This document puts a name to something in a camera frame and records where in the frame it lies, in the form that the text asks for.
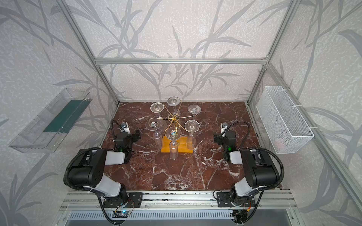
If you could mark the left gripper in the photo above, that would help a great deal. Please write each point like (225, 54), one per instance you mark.
(133, 135)

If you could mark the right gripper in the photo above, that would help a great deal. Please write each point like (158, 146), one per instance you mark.
(219, 138)

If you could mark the wine glass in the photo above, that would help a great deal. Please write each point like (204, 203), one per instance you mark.
(194, 109)
(191, 126)
(173, 134)
(154, 124)
(157, 108)
(174, 102)

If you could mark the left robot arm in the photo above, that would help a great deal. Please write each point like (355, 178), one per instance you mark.
(85, 172)

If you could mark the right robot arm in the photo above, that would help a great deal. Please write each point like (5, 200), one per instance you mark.
(263, 171)

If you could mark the yellow wooden rack base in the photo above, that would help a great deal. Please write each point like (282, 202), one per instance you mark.
(182, 145)

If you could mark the green circuit board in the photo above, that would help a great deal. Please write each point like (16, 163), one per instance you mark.
(122, 214)

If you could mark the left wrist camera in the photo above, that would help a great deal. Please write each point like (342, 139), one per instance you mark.
(125, 127)

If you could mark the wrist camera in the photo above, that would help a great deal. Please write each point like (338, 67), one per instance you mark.
(125, 127)
(224, 126)

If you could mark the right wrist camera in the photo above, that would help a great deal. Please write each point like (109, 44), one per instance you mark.
(224, 126)

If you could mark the gold wire glass rack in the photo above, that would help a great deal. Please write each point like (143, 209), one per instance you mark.
(175, 119)

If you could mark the white wire mesh basket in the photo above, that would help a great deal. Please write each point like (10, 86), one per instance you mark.
(282, 119)

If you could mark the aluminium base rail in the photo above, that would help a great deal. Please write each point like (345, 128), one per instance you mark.
(182, 200)

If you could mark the clear plastic wall shelf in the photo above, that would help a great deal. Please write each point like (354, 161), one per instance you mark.
(48, 129)

